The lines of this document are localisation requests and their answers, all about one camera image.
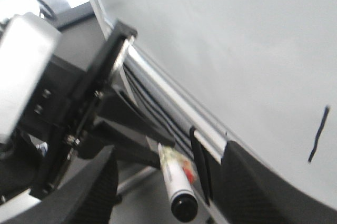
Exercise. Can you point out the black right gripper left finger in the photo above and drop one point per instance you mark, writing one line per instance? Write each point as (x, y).
(88, 197)

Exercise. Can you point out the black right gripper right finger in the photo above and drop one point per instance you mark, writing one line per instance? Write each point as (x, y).
(252, 193)

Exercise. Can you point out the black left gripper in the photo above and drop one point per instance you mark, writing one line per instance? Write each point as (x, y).
(66, 97)

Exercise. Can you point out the red round magnet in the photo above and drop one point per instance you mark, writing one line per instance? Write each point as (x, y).
(189, 171)

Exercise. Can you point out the white whiteboard marker black cap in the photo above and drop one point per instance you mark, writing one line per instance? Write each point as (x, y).
(183, 202)

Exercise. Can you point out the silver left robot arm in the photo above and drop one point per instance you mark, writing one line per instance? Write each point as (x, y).
(27, 45)

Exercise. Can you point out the white metal whiteboard stand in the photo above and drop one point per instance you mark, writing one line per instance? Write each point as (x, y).
(194, 136)

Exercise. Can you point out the white whiteboard with aluminium frame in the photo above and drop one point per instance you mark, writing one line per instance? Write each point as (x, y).
(263, 72)

